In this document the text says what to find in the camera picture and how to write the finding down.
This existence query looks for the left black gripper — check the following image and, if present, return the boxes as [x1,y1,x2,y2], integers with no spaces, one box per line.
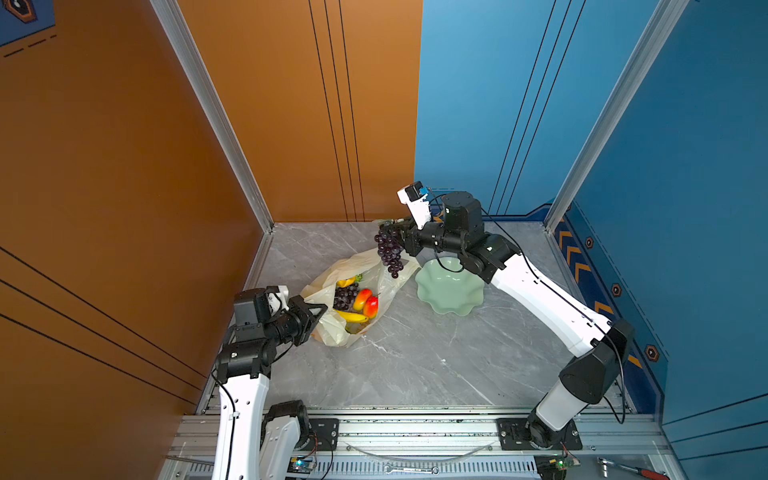
[264,297,326,349]

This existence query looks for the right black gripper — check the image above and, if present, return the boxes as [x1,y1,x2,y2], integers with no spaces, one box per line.
[382,213,468,258]

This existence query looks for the cream plastic bag orange print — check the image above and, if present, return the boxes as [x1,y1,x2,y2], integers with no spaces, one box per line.
[301,249,419,347]

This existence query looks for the yellow banana bunch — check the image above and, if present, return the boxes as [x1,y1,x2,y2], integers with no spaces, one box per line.
[335,310,370,324]

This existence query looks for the dark purple grape bunch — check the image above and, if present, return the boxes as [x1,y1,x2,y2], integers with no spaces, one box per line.
[333,283,360,311]

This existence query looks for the red yellow mango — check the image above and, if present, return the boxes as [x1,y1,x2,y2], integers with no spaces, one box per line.
[352,289,373,312]

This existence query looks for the yellow lemon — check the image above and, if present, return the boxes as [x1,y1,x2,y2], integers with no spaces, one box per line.
[336,276,359,288]

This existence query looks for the red orange mango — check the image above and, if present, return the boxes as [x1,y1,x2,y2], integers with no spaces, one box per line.
[362,296,379,319]

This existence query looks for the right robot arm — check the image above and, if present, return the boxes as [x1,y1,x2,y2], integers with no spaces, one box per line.
[380,182,634,450]

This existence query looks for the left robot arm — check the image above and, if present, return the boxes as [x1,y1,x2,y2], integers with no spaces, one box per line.
[212,286,328,479]

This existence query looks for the light green fruit plate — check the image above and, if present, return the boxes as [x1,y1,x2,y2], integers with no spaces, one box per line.
[415,257,485,317]

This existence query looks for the green circuit board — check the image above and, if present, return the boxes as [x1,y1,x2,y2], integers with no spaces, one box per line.
[288,456,317,475]

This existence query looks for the silver wrench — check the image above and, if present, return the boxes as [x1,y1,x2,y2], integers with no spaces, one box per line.
[384,464,440,475]

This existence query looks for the small right circuit board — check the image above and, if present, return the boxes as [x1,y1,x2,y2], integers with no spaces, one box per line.
[534,456,581,480]

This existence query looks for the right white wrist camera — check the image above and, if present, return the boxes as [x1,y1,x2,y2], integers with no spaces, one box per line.
[397,181,432,230]

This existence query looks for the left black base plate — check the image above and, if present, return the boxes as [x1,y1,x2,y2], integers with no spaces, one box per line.
[295,417,340,452]

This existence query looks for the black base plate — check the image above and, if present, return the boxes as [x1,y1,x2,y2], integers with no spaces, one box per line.
[495,418,583,451]
[295,417,340,452]

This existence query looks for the aluminium rail frame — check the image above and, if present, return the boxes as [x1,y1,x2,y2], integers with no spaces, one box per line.
[158,404,685,480]

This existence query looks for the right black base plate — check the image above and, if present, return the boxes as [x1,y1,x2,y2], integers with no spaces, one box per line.
[495,418,583,451]

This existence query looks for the red handled tool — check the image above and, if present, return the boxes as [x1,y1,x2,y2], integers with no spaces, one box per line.
[597,457,670,480]

